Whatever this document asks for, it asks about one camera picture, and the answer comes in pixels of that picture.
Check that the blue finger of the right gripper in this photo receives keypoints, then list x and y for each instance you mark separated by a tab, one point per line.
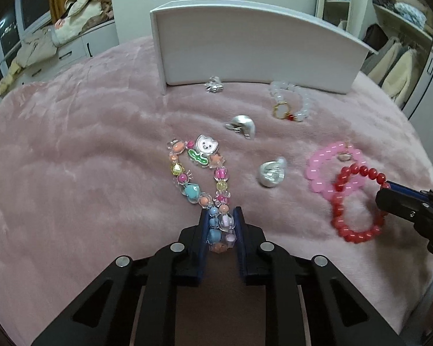
401	189
405	207

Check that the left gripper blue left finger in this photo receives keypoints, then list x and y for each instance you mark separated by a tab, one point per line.
192	260

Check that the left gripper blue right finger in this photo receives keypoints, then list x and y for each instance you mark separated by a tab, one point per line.
251	261

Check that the silver curved earring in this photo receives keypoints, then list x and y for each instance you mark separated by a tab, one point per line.
242	124

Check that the white bead bracelet gold charm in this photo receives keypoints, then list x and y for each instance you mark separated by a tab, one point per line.
291	102

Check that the small silver flower earring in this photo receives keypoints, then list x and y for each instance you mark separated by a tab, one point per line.
214	85

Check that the white plastic storage bin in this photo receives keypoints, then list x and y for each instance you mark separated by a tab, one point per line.
252	42

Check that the open wardrobe with clothes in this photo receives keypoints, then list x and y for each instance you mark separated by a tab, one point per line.
400	33

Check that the white drawer cabinet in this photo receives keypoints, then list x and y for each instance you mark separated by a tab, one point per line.
91	43

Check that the pile of beige clothes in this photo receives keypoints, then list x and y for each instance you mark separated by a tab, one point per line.
42	44

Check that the window with white frame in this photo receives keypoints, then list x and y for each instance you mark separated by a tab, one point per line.
20	19

